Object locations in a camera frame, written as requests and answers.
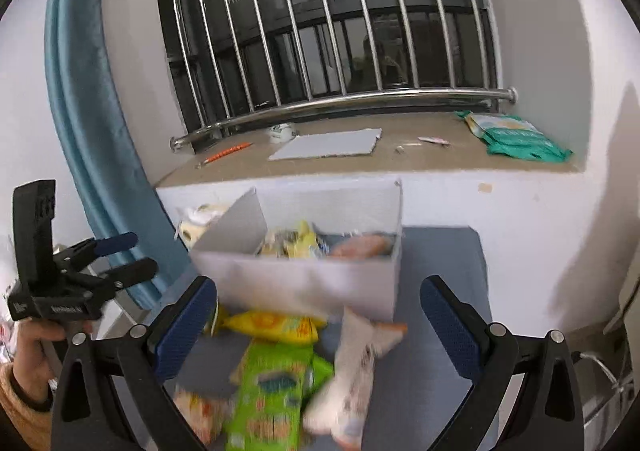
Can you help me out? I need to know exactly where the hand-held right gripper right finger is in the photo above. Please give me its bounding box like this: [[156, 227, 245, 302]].
[[420, 275, 586, 451]]

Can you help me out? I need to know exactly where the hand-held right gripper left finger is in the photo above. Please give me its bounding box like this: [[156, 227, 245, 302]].
[[50, 275, 218, 451]]

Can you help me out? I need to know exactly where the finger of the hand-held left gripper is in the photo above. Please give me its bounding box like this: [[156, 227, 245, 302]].
[[52, 231, 139, 273], [75, 258, 160, 293]]

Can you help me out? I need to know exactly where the yellow translucent snack bag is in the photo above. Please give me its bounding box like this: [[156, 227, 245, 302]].
[[172, 383, 227, 447]]

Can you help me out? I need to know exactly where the bright yellow snack packet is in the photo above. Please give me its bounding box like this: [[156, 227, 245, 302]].
[[212, 308, 327, 345]]

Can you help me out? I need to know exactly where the green patterned snack packet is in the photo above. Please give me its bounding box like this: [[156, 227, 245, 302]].
[[225, 340, 335, 451]]

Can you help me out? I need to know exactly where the white snack packet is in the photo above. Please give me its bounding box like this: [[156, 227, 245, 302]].
[[302, 308, 408, 450]]

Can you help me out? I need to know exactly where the white cardboard box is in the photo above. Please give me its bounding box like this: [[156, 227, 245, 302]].
[[190, 178, 404, 325]]

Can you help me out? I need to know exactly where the person's left hand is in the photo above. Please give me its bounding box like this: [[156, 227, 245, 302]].
[[12, 319, 94, 382]]

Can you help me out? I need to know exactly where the orange snack packet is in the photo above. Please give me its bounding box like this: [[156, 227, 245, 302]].
[[327, 234, 396, 260]]

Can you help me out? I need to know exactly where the blue curtain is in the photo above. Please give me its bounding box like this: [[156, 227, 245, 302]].
[[44, 0, 201, 313]]

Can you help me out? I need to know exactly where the golden yellow snack packet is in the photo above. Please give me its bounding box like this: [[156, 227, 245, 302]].
[[262, 220, 327, 260]]

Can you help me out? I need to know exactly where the stone windowsill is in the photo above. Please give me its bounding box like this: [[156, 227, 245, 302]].
[[152, 111, 586, 190]]

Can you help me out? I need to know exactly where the clear tape roll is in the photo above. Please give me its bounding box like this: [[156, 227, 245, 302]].
[[268, 122, 299, 145]]

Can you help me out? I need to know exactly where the green wipes pack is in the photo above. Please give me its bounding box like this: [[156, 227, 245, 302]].
[[484, 128, 574, 164]]

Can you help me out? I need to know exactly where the pale wipes pack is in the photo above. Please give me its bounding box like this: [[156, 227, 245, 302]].
[[454, 110, 546, 142]]

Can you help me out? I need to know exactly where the grey flat sheet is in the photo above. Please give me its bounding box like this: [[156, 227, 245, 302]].
[[268, 128, 383, 162]]

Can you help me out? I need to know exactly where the steel window grille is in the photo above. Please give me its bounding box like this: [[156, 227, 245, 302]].
[[134, 0, 518, 153]]

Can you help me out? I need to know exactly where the white cable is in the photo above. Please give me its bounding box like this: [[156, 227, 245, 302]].
[[570, 350, 632, 394]]

